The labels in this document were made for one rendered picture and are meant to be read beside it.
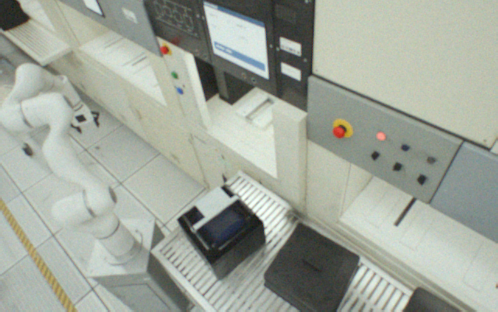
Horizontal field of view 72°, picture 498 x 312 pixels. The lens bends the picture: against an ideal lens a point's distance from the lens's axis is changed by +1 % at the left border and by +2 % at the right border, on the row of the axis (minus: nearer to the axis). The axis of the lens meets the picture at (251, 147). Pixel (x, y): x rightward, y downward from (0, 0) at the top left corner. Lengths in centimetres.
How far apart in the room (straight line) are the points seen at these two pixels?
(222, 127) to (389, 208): 95
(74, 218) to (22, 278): 156
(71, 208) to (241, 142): 86
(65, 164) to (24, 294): 164
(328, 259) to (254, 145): 70
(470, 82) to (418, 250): 85
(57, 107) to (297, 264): 106
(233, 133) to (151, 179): 125
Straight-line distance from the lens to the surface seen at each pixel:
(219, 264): 144
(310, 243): 149
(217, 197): 137
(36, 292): 288
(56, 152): 140
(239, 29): 119
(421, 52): 87
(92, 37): 313
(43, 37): 357
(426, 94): 92
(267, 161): 172
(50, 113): 138
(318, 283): 143
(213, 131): 191
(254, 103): 198
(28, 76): 147
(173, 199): 277
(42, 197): 333
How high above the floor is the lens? 221
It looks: 49 degrees down
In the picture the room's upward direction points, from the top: 9 degrees counter-clockwise
